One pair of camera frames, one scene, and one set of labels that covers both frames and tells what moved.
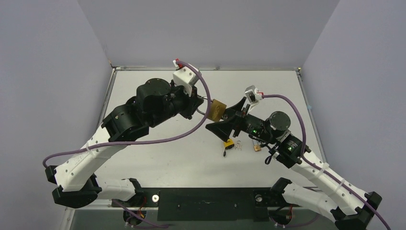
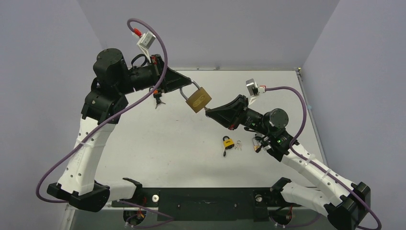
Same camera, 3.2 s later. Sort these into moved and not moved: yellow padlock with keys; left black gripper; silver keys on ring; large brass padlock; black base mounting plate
Moved: left black gripper; large brass padlock
Not moved: black base mounting plate; yellow padlock with keys; silver keys on ring
